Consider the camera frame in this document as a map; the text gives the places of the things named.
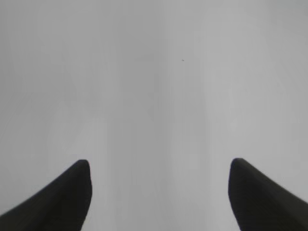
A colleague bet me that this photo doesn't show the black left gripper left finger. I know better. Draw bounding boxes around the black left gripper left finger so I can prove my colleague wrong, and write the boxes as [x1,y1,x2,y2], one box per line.
[0,160,92,231]

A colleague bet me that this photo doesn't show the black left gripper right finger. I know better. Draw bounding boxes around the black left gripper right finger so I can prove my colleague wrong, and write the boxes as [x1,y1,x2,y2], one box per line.
[228,158,308,231]

